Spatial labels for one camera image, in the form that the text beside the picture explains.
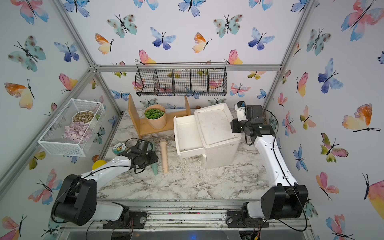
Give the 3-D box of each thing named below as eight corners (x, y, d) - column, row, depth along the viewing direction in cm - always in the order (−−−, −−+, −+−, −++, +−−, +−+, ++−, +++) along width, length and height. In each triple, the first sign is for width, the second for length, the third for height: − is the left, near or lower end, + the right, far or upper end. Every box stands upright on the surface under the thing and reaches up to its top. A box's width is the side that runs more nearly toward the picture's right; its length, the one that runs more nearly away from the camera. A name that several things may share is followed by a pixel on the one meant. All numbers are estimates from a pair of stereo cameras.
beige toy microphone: (161, 174, 91) (160, 171, 88) (161, 142, 106) (160, 139, 103) (168, 173, 92) (167, 170, 89) (166, 141, 106) (165, 138, 103)
